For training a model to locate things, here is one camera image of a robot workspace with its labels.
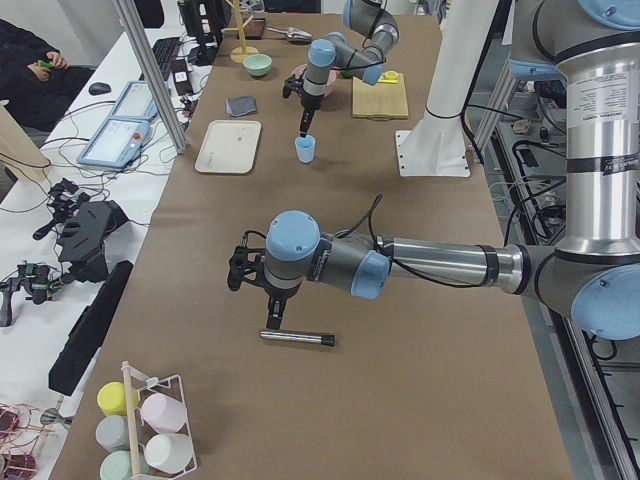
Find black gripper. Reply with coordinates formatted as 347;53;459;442
227;230;300;330
282;75;316;138

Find steel muddler black tip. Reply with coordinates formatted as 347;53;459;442
260;330;336;347

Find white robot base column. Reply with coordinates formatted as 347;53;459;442
396;0;499;177

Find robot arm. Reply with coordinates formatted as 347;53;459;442
283;0;399;138
227;1;639;341

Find pink bowl of ice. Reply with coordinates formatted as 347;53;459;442
291;64;337;97

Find blue plastic cup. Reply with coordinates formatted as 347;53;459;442
294;135;316;164

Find steel ice scoop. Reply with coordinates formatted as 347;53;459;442
267;27;313;45

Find wooden cup stand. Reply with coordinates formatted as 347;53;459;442
224;0;259;64

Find pink cup in rack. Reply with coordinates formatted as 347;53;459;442
140;393;187;433

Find white cup in rack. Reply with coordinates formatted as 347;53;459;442
144;433;193;474

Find yellow cup in rack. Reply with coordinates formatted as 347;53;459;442
96;381;127;416

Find grey cup in rack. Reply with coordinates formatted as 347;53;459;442
95;415;130;453

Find mint cup in rack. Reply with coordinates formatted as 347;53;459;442
99;450;133;480

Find mint green bowl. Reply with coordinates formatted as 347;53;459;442
243;53;273;78

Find grey folded cloth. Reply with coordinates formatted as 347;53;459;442
226;95;257;118

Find wooden cutting board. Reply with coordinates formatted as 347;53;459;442
352;73;409;120

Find cream rabbit tray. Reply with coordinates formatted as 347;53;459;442
194;120;262;175

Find black keyboard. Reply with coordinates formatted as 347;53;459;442
152;37;180;69

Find teach pendant upper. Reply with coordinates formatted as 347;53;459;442
111;81;158;120

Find teach pendant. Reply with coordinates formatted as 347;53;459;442
77;117;150;169
111;81;158;120

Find teach pendant lower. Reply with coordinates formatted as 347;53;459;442
77;117;150;169

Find black computer mouse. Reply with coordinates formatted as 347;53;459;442
88;82;112;96

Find black long bar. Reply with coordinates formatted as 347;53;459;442
48;260;133;396

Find seated person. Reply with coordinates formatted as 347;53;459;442
1;20;94;132

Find white wire cup rack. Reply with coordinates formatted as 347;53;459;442
121;361;198;479

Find aluminium frame post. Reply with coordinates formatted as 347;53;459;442
113;0;187;154

